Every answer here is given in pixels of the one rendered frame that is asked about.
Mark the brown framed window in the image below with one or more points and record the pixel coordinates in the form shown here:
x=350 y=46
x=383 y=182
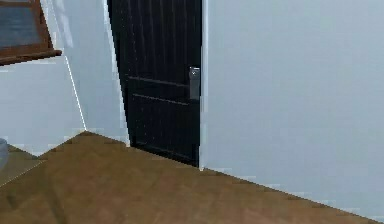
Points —
x=20 y=30

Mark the black room door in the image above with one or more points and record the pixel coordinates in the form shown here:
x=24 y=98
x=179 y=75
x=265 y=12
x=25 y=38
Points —
x=156 y=66

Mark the grey round bin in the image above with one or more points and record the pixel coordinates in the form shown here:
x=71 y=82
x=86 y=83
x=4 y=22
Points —
x=2 y=152

